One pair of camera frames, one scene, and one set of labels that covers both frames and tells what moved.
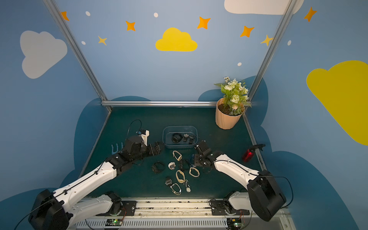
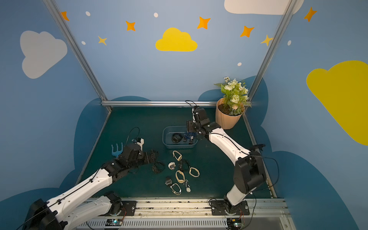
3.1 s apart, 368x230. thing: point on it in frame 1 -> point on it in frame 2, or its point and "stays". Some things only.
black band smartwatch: (157, 167) stays
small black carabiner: (168, 181) stays
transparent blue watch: (191, 163) -> (190, 135)
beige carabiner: (198, 171) stays
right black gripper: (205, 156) -> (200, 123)
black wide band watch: (177, 137) stays
